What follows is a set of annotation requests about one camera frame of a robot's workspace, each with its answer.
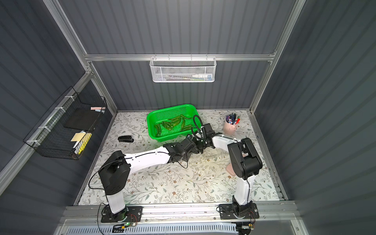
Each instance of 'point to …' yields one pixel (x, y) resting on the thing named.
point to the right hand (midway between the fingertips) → (187, 149)
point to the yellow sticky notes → (78, 136)
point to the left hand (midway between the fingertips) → (186, 151)
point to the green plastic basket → (172, 123)
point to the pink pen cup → (231, 121)
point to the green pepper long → (185, 117)
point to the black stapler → (125, 138)
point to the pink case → (229, 168)
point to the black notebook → (84, 118)
